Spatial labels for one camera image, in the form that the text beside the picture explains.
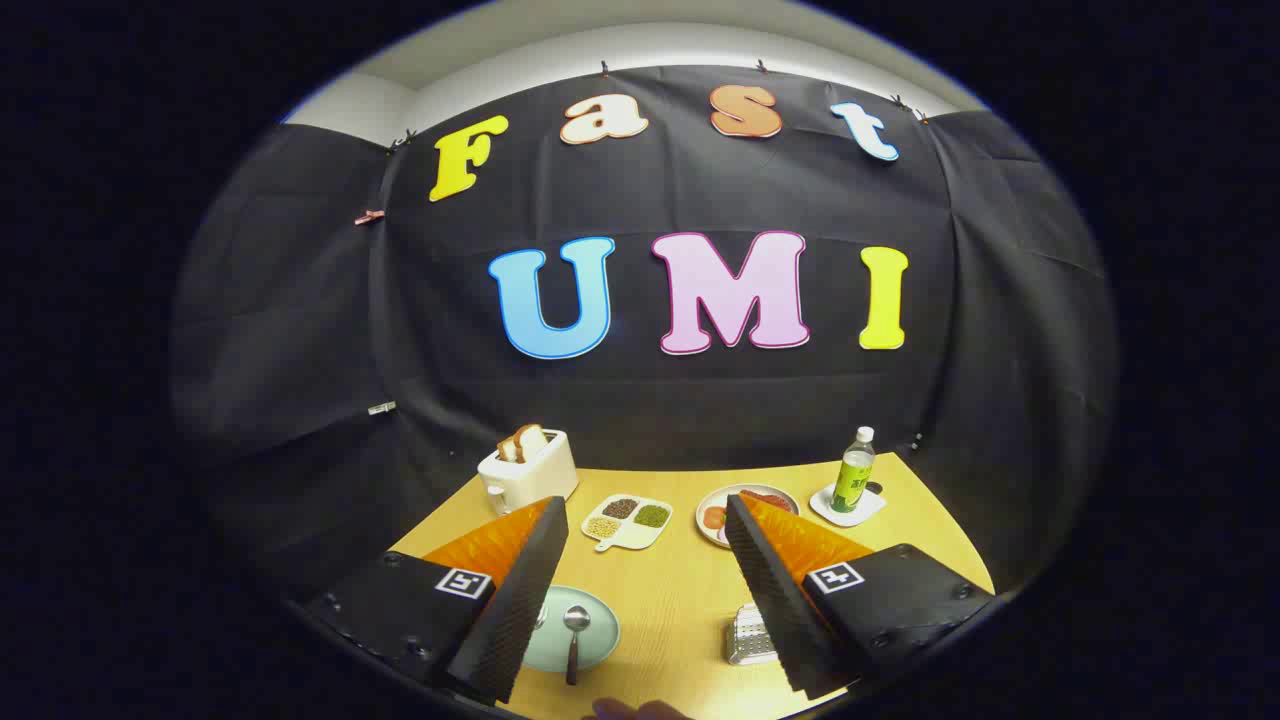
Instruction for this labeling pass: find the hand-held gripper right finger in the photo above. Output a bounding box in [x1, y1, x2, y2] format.
[723, 490, 998, 702]

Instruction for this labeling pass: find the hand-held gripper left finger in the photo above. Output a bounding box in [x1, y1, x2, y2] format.
[303, 495, 570, 706]

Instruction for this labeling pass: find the metal spoon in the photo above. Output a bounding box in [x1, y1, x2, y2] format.
[563, 605, 592, 687]

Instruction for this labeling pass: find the perforated metal tray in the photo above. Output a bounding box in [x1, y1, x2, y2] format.
[724, 602, 779, 667]

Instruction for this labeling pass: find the light green plate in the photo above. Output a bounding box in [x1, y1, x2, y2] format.
[520, 585, 621, 674]

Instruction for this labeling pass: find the white round food plate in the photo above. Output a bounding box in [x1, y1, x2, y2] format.
[695, 484, 801, 549]

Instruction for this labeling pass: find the white square saucer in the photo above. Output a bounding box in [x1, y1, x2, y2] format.
[809, 482, 887, 528]

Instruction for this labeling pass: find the white toaster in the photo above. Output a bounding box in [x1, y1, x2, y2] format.
[477, 428, 580, 516]

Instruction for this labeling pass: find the white divided dish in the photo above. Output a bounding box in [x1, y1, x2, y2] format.
[581, 494, 674, 553]

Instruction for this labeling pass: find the green label bottle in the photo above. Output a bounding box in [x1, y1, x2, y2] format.
[831, 426, 877, 514]

